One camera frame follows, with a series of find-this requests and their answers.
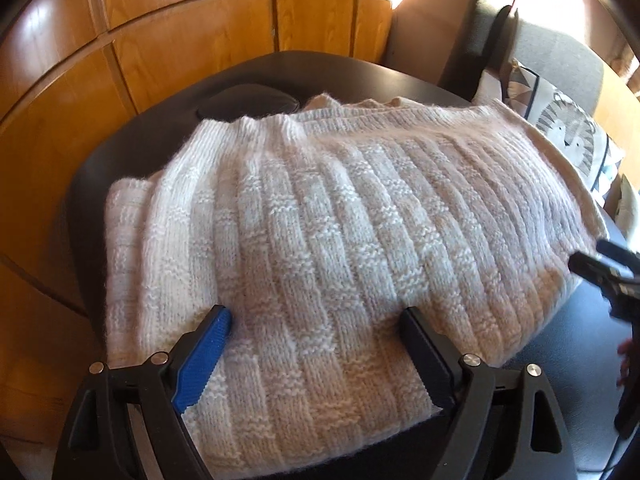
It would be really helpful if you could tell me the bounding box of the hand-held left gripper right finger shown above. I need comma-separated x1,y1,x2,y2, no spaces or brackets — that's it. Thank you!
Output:
398,306,576,480

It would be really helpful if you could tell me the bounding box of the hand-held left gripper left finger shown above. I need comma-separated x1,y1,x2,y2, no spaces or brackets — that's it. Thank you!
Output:
52,305,233,480

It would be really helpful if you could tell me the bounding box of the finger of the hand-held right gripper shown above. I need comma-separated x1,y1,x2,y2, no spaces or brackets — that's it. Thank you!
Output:
596,239,640,272
568,252,640,294

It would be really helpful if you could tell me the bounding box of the white knit sweater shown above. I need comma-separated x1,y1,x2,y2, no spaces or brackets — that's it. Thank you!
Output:
102,92,611,476

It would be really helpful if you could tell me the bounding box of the person's right hand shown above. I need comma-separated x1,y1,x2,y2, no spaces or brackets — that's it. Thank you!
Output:
617,337,636,390

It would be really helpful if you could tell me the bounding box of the deer print cushion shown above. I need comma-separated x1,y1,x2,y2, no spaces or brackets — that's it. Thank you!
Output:
605,175,636,241

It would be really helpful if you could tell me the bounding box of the tiger print cushion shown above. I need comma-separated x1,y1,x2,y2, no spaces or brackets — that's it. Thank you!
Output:
472,60,628,193

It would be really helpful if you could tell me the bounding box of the grey yellow blue sofa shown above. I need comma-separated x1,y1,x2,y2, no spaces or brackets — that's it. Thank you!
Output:
510,10,640,211

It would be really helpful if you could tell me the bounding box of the wooden wardrobe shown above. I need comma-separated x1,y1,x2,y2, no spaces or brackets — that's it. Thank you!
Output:
0,0,396,461

